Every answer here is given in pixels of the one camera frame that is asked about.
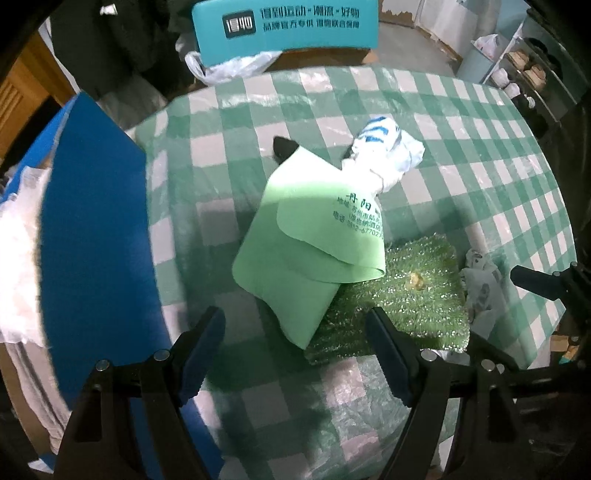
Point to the small black object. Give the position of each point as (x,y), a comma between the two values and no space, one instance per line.
(282,147)

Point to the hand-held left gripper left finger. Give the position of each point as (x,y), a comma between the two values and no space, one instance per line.
(203,357)

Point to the white fluffy cloth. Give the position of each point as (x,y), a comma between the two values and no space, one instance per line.
(18,258)

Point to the wooden furniture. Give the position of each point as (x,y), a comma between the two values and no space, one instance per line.
(27,92)

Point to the dark clothing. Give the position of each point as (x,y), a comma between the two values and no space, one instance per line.
(129,46)

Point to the green white checkered tablecloth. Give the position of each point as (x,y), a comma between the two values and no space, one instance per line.
(461,138)

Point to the grey shoe rack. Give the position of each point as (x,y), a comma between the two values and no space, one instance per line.
(556,90)

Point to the clear white plastic bag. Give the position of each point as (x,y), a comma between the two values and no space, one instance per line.
(231,69)

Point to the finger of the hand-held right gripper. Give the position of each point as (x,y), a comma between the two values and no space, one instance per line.
(531,279)

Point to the beige shoe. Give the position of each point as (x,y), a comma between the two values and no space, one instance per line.
(519,57)
(535,74)

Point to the white blue-striped plastic bag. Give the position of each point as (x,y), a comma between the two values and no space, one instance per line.
(383,152)

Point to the white pink bin bag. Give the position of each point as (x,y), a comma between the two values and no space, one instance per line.
(487,44)

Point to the green glittery scrub pad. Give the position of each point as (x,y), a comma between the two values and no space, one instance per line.
(415,314)

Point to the small white printed plastic bag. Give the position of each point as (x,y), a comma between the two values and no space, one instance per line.
(480,286)

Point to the light blue trash bin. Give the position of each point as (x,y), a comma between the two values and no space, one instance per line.
(475,69)

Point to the black shoe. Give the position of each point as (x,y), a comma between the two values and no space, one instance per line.
(522,99)

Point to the teal printed box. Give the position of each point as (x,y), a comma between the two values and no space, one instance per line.
(286,37)

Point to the white shoe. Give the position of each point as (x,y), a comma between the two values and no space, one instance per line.
(501,76)
(513,87)

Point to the light green printed cloth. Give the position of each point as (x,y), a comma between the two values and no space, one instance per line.
(300,207)

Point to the grey white fabric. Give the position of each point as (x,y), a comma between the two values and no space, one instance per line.
(32,392)

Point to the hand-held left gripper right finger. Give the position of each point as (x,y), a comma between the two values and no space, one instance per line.
(388,353)

